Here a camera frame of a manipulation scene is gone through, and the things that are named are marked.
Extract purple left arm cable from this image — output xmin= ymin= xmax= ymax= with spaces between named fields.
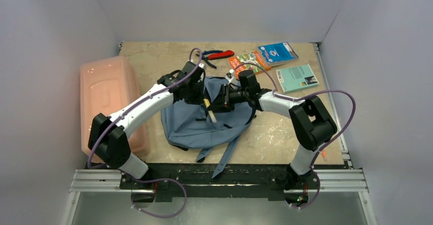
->
xmin=87 ymin=47 xmax=188 ymax=219

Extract aluminium frame rail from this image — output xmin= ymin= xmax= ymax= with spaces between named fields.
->
xmin=61 ymin=163 xmax=377 ymax=224

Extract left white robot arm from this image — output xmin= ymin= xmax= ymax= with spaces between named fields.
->
xmin=88 ymin=61 xmax=206 ymax=189

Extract blue handled pliers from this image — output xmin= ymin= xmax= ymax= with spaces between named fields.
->
xmin=202 ymin=50 xmax=223 ymax=69

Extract orange green picture book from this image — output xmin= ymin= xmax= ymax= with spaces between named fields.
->
xmin=228 ymin=51 xmax=271 ymax=78

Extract pink plastic storage bin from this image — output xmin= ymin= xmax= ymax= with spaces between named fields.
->
xmin=80 ymin=56 xmax=140 ymax=155

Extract teal paperback book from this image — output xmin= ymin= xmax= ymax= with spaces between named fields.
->
xmin=276 ymin=64 xmax=319 ymax=94

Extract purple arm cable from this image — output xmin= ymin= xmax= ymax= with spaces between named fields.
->
xmin=87 ymin=47 xmax=188 ymax=219
xmin=233 ymin=62 xmax=357 ymax=210

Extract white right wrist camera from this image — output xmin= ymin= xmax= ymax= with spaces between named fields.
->
xmin=225 ymin=69 xmax=238 ymax=86

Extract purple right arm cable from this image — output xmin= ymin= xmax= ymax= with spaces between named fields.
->
xmin=233 ymin=62 xmax=357 ymax=210

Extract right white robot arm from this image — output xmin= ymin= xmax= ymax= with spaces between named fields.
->
xmin=208 ymin=70 xmax=338 ymax=188

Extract yellow highlighter marker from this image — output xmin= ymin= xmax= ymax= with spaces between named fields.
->
xmin=203 ymin=98 xmax=217 ymax=123

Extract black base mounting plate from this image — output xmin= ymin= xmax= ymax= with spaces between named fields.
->
xmin=84 ymin=162 xmax=320 ymax=204

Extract blue student backpack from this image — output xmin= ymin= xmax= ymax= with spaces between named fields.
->
xmin=160 ymin=76 xmax=257 ymax=180

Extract red utility knife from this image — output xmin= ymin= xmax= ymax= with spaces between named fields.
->
xmin=207 ymin=50 xmax=235 ymax=60

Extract blue paperback book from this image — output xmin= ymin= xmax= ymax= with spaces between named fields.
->
xmin=258 ymin=42 xmax=299 ymax=67

